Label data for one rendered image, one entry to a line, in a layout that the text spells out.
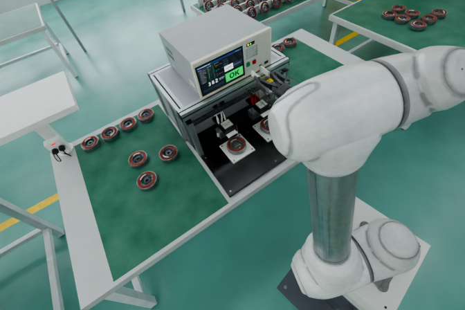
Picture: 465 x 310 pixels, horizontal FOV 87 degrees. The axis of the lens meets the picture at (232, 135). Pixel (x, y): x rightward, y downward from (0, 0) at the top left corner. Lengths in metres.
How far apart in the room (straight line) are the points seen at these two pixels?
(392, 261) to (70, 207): 1.48
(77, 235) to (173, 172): 0.55
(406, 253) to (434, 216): 1.50
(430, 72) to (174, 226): 1.15
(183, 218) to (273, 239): 0.89
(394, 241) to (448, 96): 0.54
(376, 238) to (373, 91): 0.57
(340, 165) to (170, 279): 1.74
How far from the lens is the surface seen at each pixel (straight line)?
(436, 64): 0.47
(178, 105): 1.24
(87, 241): 1.49
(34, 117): 1.45
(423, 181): 2.52
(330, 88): 0.41
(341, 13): 2.75
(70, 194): 1.69
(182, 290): 2.01
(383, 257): 0.91
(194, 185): 1.37
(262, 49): 1.31
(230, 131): 1.35
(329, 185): 0.53
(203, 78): 1.17
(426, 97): 0.47
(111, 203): 1.51
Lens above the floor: 1.92
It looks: 51 degrees down
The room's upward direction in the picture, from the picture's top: 10 degrees counter-clockwise
